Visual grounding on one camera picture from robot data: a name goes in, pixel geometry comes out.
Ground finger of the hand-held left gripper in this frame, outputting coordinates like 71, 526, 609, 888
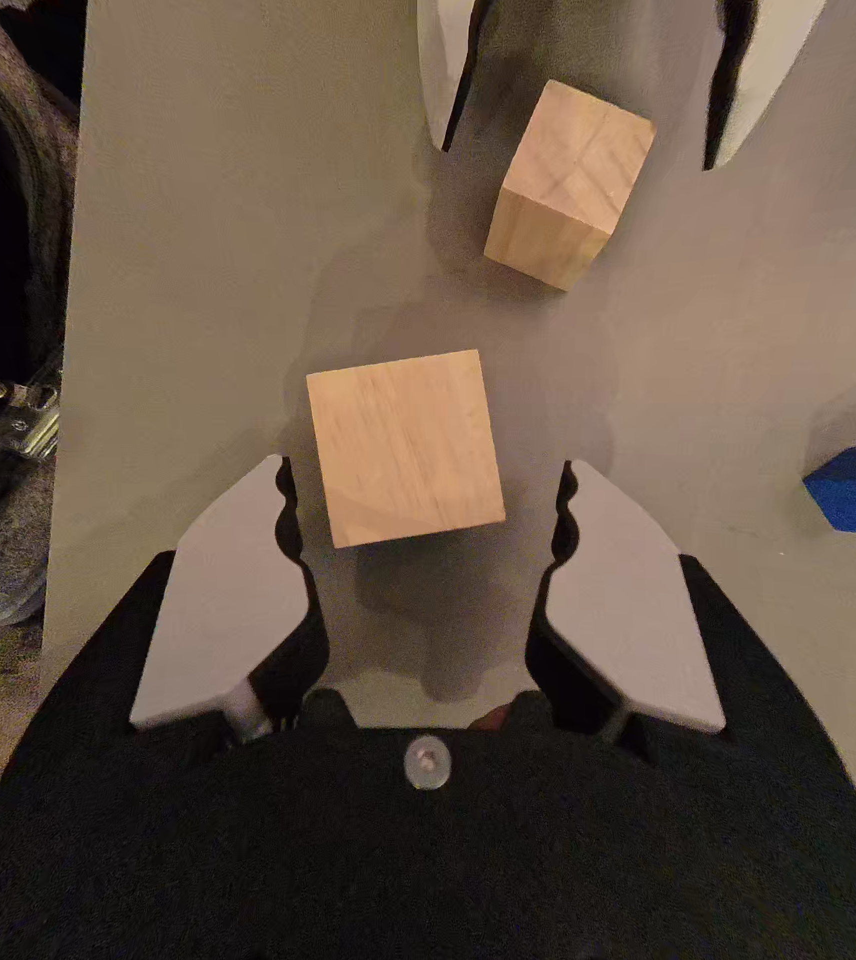
416, 0, 493, 154
704, 0, 828, 172

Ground silver metal clip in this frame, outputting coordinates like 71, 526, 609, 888
8, 386, 63, 460

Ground person's grey fleece jacket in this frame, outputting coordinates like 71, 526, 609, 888
0, 0, 87, 639

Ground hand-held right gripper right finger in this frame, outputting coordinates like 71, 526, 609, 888
524, 457, 727, 744

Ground natural wooden cube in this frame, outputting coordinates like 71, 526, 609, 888
483, 78, 658, 293
305, 348, 507, 549

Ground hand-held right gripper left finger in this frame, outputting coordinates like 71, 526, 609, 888
129, 453, 331, 745

